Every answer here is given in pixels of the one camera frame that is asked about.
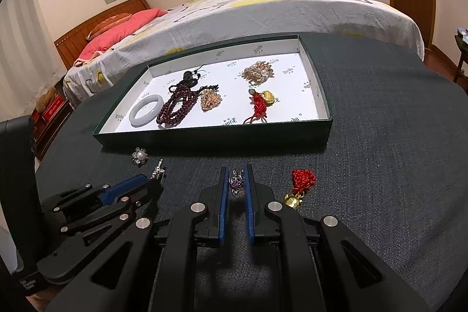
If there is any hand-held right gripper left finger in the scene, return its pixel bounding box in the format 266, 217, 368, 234
46, 167, 228, 312

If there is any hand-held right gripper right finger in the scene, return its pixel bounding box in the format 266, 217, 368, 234
244, 164, 430, 312

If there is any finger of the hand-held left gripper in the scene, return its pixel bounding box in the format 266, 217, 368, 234
59, 180, 164, 237
41, 174, 156, 214

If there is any purple rhinestone brooch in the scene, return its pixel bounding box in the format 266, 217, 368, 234
228, 169, 245, 199

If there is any small silver brooch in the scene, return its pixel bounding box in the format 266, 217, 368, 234
152, 159, 166, 181

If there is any white jade bangle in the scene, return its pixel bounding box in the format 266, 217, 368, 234
130, 93, 164, 128

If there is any dark red bead necklace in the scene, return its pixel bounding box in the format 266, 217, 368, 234
156, 81, 202, 129

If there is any dark green shallow box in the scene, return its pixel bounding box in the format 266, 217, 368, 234
92, 34, 334, 155

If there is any red knot gold ingot charm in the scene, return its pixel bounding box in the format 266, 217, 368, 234
243, 88, 280, 125

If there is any pink crystal chain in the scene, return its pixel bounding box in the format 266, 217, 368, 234
199, 89, 223, 112

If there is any black pendant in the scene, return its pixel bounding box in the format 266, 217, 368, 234
169, 66, 220, 93

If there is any pearl cluster brooch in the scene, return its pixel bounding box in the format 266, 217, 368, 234
242, 60, 276, 85

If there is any red knot gold bell charm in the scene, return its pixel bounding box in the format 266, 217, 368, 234
284, 169, 317, 211

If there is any wooden nightstand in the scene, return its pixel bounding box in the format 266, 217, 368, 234
31, 100, 74, 160

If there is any red box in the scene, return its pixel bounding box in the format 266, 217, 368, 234
42, 96, 67, 123

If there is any brown teddy bear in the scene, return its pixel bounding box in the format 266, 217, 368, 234
38, 87, 58, 112

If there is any pink pillow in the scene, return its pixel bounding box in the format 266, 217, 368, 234
74, 8, 169, 67

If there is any orange pillow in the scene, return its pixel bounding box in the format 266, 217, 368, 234
86, 13, 133, 41

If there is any wooden headboard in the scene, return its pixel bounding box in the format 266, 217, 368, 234
54, 0, 152, 70

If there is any bed with patterned sheet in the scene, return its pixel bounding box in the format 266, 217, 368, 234
62, 0, 426, 108

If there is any wooden chair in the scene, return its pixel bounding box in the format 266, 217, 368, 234
453, 35, 468, 84

